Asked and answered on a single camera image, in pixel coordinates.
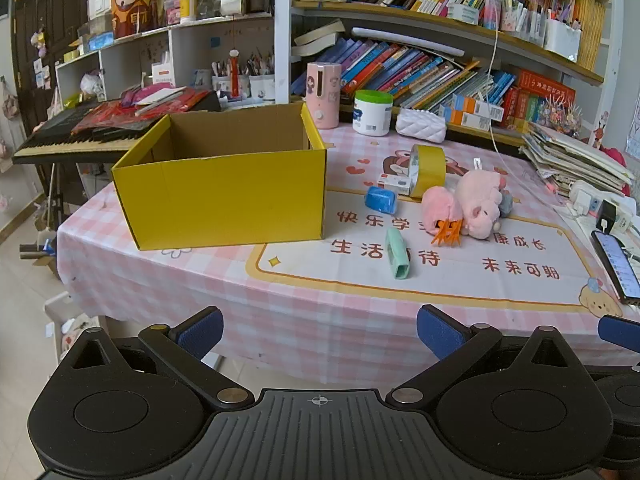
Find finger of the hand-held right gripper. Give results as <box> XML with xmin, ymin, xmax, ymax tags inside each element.
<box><xmin>586</xmin><ymin>315</ymin><xmax>640</xmax><ymax>376</ymax></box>

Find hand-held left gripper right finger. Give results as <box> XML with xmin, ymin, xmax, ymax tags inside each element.
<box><xmin>385</xmin><ymin>304</ymin><xmax>586</xmax><ymax>409</ymax></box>

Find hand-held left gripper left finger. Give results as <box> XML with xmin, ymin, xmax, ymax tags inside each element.
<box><xmin>60</xmin><ymin>306</ymin><xmax>257</xmax><ymax>409</ymax></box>

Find round pink plush toy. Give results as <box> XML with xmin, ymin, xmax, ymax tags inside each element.
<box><xmin>421</xmin><ymin>186</ymin><xmax>463</xmax><ymax>236</ymax></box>

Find yellow cardboard box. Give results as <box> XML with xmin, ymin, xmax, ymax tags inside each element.
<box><xmin>111</xmin><ymin>101</ymin><xmax>328</xmax><ymax>252</ymax></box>

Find pink pig plush toy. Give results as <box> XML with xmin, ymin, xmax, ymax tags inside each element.
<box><xmin>452</xmin><ymin>170</ymin><xmax>506</xmax><ymax>240</ymax></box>

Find small blue plastic case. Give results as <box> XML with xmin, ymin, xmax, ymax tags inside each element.
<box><xmin>365</xmin><ymin>186</ymin><xmax>398</xmax><ymax>213</ymax></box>

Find gold tape roll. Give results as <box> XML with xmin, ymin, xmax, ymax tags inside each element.
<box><xmin>410</xmin><ymin>144</ymin><xmax>447</xmax><ymax>199</ymax></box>

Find smartphone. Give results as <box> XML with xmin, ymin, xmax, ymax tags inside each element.
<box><xmin>591</xmin><ymin>230</ymin><xmax>640</xmax><ymax>306</ymax></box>

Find mint green stapler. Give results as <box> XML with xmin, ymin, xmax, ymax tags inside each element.
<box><xmin>384</xmin><ymin>226</ymin><xmax>412</xmax><ymax>281</ymax></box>

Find orange hair claw clip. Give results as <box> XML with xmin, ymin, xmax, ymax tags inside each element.
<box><xmin>431</xmin><ymin>220</ymin><xmax>463</xmax><ymax>248</ymax></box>

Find pink checked tablecloth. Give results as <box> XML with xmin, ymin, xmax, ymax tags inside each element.
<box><xmin>56</xmin><ymin>122</ymin><xmax>640</xmax><ymax>376</ymax></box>

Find black charger plug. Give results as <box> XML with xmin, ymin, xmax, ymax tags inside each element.
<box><xmin>597</xmin><ymin>200</ymin><xmax>618</xmax><ymax>233</ymax></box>

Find white floor basket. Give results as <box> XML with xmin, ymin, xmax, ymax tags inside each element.
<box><xmin>44</xmin><ymin>295</ymin><xmax>108</xmax><ymax>366</ymax></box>

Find white power strip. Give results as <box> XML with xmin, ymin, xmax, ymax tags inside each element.
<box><xmin>570</xmin><ymin>180</ymin><xmax>636</xmax><ymax>233</ymax></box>

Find small white red box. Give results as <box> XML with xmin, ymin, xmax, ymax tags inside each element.
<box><xmin>376</xmin><ymin>172</ymin><xmax>416</xmax><ymax>196</ymax></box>

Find stack of paper booklets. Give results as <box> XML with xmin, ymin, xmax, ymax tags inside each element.
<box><xmin>520</xmin><ymin>122</ymin><xmax>636</xmax><ymax>196</ymax></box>

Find keyboard stand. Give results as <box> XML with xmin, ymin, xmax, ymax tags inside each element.
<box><xmin>45</xmin><ymin>162</ymin><xmax>68</xmax><ymax>228</ymax></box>

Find white quilted pouch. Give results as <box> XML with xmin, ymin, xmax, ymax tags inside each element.
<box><xmin>395</xmin><ymin>109</ymin><xmax>448</xmax><ymax>143</ymax></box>

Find orange white box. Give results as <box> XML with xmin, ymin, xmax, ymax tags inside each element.
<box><xmin>452</xmin><ymin>94</ymin><xmax>505</xmax><ymax>120</ymax></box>
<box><xmin>440</xmin><ymin>105</ymin><xmax>493</xmax><ymax>131</ymax></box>

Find white jar green lid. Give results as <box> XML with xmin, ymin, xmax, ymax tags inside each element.
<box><xmin>352</xmin><ymin>90</ymin><xmax>393</xmax><ymax>137</ymax></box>

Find pile of red packets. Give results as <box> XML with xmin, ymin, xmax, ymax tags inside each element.
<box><xmin>72</xmin><ymin>87</ymin><xmax>211</xmax><ymax>133</ymax></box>

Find black electronic keyboard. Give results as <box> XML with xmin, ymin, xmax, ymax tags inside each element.
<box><xmin>11</xmin><ymin>92</ymin><xmax>221</xmax><ymax>166</ymax></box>

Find red boxed book set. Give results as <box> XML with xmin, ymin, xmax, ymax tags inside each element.
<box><xmin>500</xmin><ymin>70</ymin><xmax>576</xmax><ymax>128</ymax></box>

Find white pen cups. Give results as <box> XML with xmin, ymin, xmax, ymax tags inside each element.
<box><xmin>212</xmin><ymin>52</ymin><xmax>276</xmax><ymax>101</ymax></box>

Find red white stick toy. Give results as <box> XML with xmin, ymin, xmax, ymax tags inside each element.
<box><xmin>229</xmin><ymin>49</ymin><xmax>242</xmax><ymax>98</ymax></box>

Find pink cylindrical container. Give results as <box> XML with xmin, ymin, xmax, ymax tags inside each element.
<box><xmin>306</xmin><ymin>61</ymin><xmax>342</xmax><ymax>129</ymax></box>

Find row of slanted books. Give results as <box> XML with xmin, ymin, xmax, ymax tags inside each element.
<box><xmin>292</xmin><ymin>37</ymin><xmax>516</xmax><ymax>111</ymax></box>

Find white cubby shelf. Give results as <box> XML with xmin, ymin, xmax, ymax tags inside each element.
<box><xmin>55</xmin><ymin>12</ymin><xmax>276</xmax><ymax>106</ymax></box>

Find white rolled paper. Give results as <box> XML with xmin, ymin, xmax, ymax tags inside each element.
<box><xmin>350</xmin><ymin>27</ymin><xmax>466</xmax><ymax>58</ymax></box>

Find white pen organizer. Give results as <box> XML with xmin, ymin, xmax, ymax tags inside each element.
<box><xmin>542</xmin><ymin>7</ymin><xmax>583</xmax><ymax>63</ymax></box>

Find wooden bookshelf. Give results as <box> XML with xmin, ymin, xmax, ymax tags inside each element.
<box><xmin>275</xmin><ymin>0</ymin><xmax>621</xmax><ymax>148</ymax></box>

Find stack of flat books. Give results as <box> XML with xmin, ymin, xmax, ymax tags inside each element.
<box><xmin>292</xmin><ymin>20</ymin><xmax>346</xmax><ymax>58</ymax></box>

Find fortune god paper figure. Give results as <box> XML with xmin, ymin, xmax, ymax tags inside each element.
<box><xmin>110</xmin><ymin>0</ymin><xmax>160</xmax><ymax>40</ymax></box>

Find dark wooden door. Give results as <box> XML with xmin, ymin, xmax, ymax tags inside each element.
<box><xmin>10</xmin><ymin>0</ymin><xmax>91</xmax><ymax>131</ymax></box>

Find white cable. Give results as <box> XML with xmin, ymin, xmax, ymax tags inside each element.
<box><xmin>485</xmin><ymin>0</ymin><xmax>571</xmax><ymax>206</ymax></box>

